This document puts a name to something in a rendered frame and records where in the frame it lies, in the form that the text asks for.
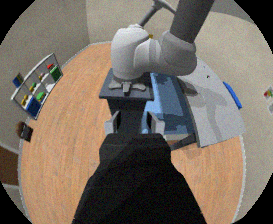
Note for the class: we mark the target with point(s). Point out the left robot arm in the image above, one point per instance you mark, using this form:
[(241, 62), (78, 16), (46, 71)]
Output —
[(152, 10)]

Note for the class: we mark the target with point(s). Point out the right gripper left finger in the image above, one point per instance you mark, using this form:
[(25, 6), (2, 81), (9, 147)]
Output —
[(113, 124)]

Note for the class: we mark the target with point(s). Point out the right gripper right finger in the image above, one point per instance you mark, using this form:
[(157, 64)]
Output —
[(155, 124)]

